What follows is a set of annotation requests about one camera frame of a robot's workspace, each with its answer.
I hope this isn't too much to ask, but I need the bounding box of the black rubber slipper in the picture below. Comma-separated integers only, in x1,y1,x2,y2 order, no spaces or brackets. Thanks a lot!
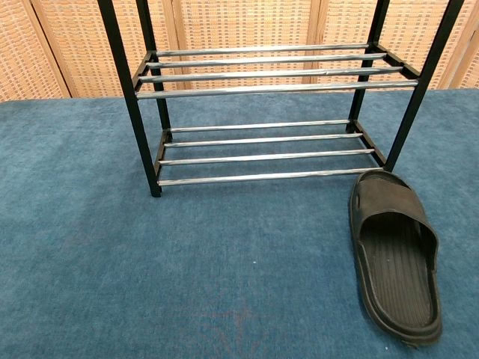
348,171,443,349

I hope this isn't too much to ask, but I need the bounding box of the black metal shoe rack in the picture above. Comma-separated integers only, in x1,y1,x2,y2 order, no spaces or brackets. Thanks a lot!
97,0,465,198

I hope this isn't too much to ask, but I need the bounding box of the blue carpet mat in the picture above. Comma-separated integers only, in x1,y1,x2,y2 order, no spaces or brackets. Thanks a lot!
0,88,479,359

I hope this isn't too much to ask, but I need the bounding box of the woven wicker folding screen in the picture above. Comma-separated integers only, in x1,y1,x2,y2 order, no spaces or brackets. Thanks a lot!
0,0,479,102

